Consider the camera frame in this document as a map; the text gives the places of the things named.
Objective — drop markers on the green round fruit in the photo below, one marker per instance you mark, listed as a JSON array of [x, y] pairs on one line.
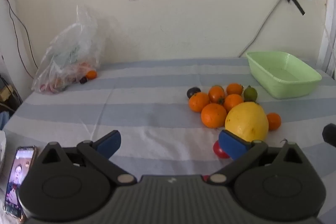
[[250, 93]]

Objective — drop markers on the green plastic basin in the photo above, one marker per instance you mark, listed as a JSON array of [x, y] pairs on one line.
[[284, 77]]

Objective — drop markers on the small orange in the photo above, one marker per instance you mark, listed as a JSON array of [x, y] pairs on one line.
[[91, 74], [274, 121]]

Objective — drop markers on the clear plastic bag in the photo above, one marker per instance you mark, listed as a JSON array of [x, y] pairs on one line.
[[71, 56]]

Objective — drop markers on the red tomato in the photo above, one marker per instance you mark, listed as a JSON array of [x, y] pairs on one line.
[[218, 151]]

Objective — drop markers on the smartphone with lit screen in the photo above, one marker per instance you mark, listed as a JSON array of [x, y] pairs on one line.
[[17, 182]]

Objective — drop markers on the brown box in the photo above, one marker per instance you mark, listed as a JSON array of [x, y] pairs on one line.
[[6, 92]]

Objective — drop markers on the large yellow grapefruit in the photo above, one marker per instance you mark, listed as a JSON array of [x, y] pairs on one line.
[[246, 120]]

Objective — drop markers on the large orange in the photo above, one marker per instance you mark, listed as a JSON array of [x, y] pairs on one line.
[[198, 102], [213, 115]]

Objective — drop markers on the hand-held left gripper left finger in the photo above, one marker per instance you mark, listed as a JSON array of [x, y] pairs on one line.
[[110, 142]]

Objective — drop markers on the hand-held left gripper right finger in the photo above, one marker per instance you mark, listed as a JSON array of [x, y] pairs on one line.
[[232, 144]]

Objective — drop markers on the dark purple plum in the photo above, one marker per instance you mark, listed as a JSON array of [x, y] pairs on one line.
[[83, 80], [193, 92]]

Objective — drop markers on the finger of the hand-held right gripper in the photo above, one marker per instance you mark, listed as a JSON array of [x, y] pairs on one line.
[[329, 134]]

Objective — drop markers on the orange fruit with green stem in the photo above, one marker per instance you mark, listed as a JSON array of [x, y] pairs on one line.
[[234, 88], [233, 102], [216, 93]]

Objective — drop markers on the blue striped tablecloth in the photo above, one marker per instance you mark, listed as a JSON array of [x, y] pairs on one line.
[[144, 113]]

